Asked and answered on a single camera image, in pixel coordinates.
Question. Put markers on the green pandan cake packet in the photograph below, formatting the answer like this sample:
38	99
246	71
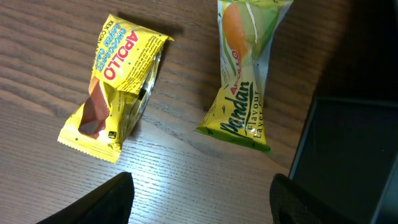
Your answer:
246	30

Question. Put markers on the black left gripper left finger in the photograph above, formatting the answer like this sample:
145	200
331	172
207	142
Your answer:
110	203

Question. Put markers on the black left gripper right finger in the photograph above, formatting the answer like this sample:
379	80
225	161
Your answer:
291	204

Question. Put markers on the yellow Apollo chocolate cake packet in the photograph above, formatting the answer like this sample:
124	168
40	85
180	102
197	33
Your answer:
122	79

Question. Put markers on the dark green open box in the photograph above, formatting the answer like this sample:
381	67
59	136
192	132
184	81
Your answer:
347	158

